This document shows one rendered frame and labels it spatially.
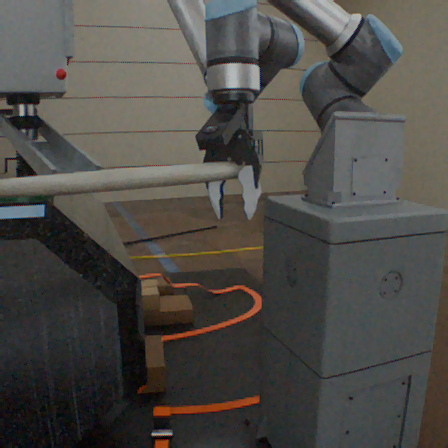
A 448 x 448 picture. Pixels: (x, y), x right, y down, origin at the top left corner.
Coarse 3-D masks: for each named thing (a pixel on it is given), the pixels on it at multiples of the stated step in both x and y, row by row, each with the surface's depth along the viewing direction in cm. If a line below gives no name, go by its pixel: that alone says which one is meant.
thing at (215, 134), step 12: (228, 108) 76; (240, 108) 75; (216, 120) 73; (228, 120) 72; (240, 120) 75; (204, 132) 70; (216, 132) 69; (228, 132) 71; (204, 144) 70; (216, 144) 69
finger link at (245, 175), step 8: (248, 168) 77; (240, 176) 78; (248, 176) 77; (248, 184) 78; (248, 192) 78; (256, 192) 78; (248, 200) 78; (256, 200) 79; (248, 208) 78; (248, 216) 79
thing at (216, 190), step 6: (222, 180) 79; (210, 186) 80; (216, 186) 80; (222, 186) 81; (210, 192) 80; (216, 192) 80; (222, 192) 81; (210, 198) 80; (216, 198) 80; (222, 198) 81; (216, 204) 80; (222, 204) 81; (216, 210) 81; (222, 210) 81; (222, 216) 82
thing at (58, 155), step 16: (0, 112) 137; (0, 128) 135; (48, 128) 131; (16, 144) 121; (32, 144) 127; (48, 144) 129; (64, 144) 122; (32, 160) 111; (48, 160) 117; (64, 160) 119; (80, 160) 114
